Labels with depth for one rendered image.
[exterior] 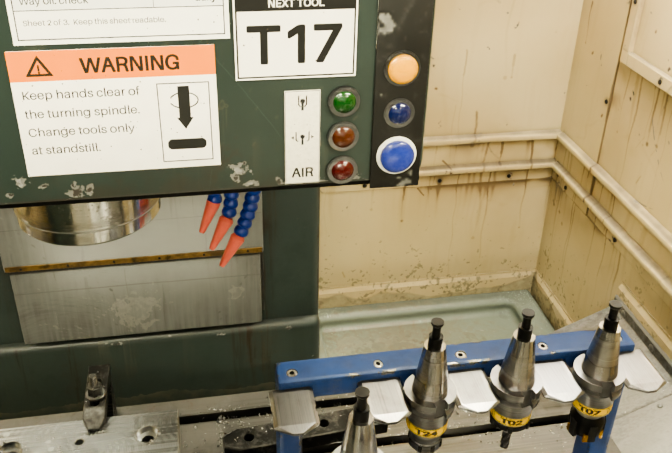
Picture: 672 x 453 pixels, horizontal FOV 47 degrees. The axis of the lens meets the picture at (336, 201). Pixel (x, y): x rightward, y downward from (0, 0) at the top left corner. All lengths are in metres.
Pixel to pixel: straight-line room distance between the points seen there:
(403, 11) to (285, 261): 0.97
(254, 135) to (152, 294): 0.90
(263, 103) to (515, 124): 1.35
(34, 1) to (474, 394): 0.66
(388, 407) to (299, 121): 0.42
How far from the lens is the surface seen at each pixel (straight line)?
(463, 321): 2.14
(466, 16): 1.80
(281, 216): 1.49
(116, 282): 1.51
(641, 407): 1.65
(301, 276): 1.57
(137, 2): 0.62
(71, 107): 0.65
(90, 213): 0.84
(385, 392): 0.98
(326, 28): 0.63
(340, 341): 2.03
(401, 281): 2.09
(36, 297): 1.55
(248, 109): 0.65
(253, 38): 0.63
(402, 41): 0.65
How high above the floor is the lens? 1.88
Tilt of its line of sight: 30 degrees down
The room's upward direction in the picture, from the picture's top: 2 degrees clockwise
